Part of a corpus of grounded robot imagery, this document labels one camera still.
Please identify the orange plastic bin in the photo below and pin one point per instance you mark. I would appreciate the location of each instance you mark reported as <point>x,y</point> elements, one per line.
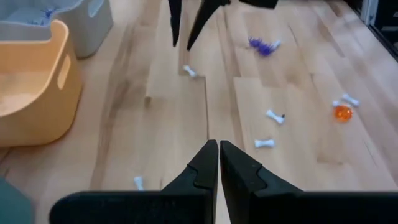
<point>37,124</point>

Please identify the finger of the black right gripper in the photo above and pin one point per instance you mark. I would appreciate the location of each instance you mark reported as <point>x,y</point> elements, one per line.
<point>203,21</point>
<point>175,21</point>

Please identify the purple plastic spider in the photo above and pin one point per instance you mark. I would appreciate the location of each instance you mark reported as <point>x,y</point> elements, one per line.
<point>262,47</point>
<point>48,13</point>

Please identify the white plastic bone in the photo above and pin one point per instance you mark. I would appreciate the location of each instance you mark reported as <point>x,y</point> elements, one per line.
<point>275,116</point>
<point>138,183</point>
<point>264,143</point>
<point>350,99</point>
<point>276,43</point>
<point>189,71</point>
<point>335,103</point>

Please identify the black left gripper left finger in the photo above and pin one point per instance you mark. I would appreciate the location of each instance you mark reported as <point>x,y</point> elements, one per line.
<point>186,202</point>

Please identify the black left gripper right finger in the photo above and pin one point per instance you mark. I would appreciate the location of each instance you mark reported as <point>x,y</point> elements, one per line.
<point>248,199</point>

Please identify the black aluminium table frame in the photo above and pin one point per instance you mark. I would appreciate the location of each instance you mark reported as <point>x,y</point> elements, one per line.
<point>387,43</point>

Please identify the orange translucent plastic pumpkin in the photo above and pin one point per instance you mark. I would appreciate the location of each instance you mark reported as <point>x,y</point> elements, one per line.
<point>343,113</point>

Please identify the teal plastic bin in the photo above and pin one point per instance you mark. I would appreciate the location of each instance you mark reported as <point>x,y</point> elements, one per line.
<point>12,205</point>

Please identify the light grey plastic bin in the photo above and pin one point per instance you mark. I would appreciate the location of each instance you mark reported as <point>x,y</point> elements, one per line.
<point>90,37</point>

